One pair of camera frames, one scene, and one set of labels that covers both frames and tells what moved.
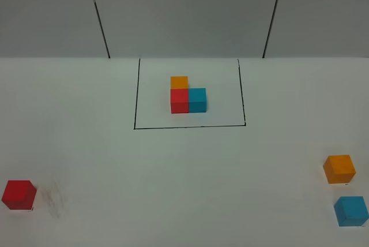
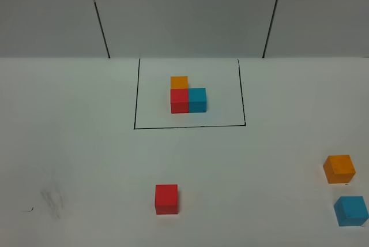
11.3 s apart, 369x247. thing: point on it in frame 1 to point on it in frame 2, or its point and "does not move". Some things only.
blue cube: [350, 211] does not move
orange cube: [339, 168] does not move
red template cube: [179, 101] does not move
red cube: [19, 195] to [166, 199]
